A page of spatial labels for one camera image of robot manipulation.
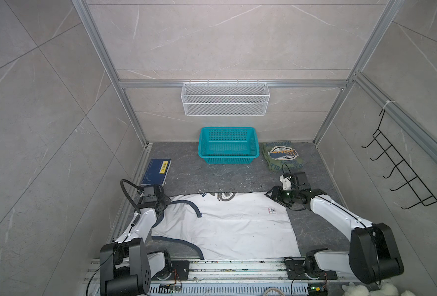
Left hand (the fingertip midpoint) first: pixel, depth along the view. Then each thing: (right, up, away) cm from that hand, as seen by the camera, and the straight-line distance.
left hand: (165, 197), depth 90 cm
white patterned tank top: (+31, -12, -4) cm, 34 cm away
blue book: (-10, +12, +14) cm, 21 cm away
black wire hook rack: (+96, +10, -28) cm, 100 cm away
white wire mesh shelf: (+18, +53, +11) cm, 57 cm away
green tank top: (+63, +21, +19) cm, 70 cm away
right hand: (+52, +1, -3) cm, 52 cm away
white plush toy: (+89, -29, -23) cm, 97 cm away
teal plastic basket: (+32, +28, +28) cm, 51 cm away
